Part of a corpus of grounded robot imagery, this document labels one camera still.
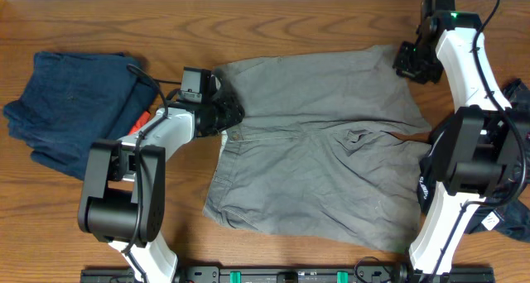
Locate grey shorts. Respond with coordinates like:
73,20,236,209
203,46,431,252

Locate black patterned jersey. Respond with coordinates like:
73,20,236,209
417,79,529,242

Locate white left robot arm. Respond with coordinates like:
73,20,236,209
78,94,244,282

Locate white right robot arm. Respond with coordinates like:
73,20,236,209
393,9,529,282

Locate orange red garment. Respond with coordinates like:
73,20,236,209
128,111,151,135

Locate folded navy blue garment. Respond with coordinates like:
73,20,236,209
3,51,156,180

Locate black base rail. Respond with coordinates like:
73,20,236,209
79,257,496,283

